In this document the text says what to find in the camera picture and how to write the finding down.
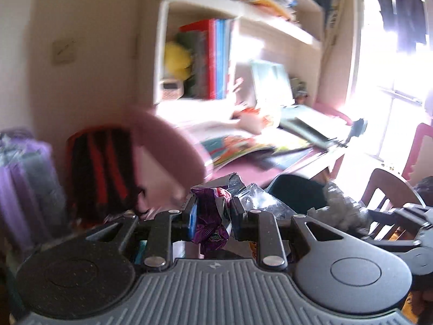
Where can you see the row of upright books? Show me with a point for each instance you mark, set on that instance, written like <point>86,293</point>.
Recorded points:
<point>210,43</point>

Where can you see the green book stand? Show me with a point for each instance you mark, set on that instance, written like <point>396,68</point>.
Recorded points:
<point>271,84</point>

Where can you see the purple and grey backpack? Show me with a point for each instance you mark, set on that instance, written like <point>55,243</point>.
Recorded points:
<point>33,203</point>

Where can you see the purple snack wrapper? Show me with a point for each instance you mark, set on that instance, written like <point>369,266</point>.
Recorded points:
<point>211,230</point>

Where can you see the brown wooden chair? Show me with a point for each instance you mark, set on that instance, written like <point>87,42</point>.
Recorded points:
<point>384,192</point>

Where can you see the colourful open picture book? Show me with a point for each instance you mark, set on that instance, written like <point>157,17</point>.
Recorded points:
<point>225,141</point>

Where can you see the white digital timer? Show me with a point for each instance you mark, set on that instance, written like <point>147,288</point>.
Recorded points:
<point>172,89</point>

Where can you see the pink study desk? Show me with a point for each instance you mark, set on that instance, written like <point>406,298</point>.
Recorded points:
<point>168,161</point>

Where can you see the dark teal trash bin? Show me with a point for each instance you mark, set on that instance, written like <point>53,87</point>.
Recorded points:
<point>298,193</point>

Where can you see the black desk clamp lamp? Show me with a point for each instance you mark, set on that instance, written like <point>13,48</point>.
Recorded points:
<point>357,128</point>

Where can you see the red and black backpack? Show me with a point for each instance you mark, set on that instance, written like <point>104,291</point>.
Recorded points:
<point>102,173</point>

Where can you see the hanging dark clothes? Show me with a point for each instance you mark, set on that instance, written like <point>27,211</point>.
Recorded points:
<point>407,19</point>

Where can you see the orange tissue pack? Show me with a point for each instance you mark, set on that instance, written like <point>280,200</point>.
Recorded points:
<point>251,120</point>

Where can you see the yellow plush toy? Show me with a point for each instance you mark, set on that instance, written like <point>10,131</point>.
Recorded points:
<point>177,61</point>

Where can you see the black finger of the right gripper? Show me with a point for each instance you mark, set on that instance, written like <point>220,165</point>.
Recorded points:
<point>389,221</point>

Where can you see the clear plastic wrap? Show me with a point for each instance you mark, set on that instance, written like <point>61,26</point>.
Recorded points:
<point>254,197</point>

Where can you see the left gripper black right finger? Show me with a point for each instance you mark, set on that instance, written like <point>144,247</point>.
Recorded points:
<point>317,246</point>

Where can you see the white desk bookshelf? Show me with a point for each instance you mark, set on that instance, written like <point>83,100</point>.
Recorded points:
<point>317,41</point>

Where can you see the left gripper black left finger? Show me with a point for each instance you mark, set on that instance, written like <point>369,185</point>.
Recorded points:
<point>148,244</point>

